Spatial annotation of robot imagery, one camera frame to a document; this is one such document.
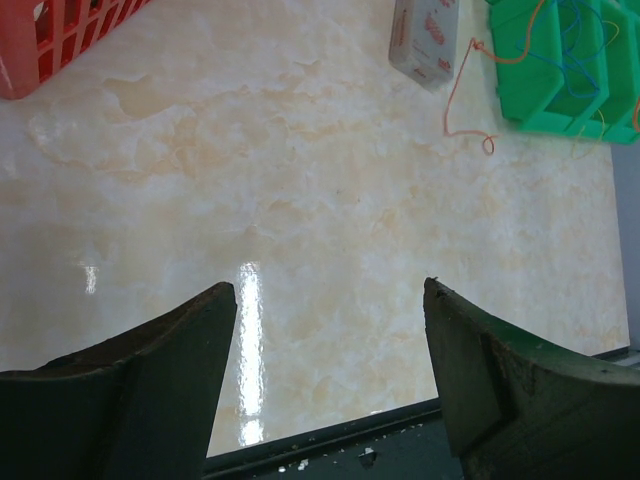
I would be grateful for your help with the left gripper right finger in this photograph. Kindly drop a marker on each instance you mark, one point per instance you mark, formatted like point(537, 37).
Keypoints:
point(516, 406)

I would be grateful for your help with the green compartment tray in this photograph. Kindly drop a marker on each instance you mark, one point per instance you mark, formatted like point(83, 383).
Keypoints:
point(568, 68)

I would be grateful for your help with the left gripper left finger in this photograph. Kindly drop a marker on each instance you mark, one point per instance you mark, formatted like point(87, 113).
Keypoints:
point(140, 405)

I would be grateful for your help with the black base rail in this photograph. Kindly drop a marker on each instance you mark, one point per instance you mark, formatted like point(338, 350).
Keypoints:
point(405, 443)

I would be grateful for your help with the red plastic basket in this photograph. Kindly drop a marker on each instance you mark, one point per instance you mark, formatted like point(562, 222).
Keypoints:
point(39, 38)

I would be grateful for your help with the clear plastic card case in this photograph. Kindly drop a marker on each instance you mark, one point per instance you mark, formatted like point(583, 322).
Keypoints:
point(423, 41)

